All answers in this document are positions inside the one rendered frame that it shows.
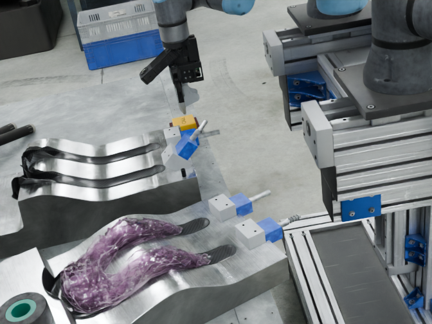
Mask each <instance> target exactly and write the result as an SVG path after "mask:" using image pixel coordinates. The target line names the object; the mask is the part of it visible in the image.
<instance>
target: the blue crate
mask: <svg viewBox="0 0 432 324"><path fill-rule="evenodd" d="M82 47H83V49H84V53H85V57H86V60H87V65H88V68H89V70H96V69H101V68H107V67H110V66H116V65H120V64H125V63H129V62H135V61H138V60H144V59H149V58H153V57H157V56H158V55H159V54H160V53H161V52H162V51H163V50H165V49H164V47H163V43H162V40H161V37H160V34H159V29H155V30H149V31H143V32H139V33H133V34H130V35H124V36H120V37H115V38H111V39H105V40H99V41H95V42H90V43H86V44H82Z"/></svg>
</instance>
